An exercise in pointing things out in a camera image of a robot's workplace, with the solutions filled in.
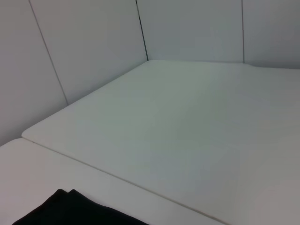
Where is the black shirt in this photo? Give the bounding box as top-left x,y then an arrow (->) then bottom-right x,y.
11,188 -> 150,225

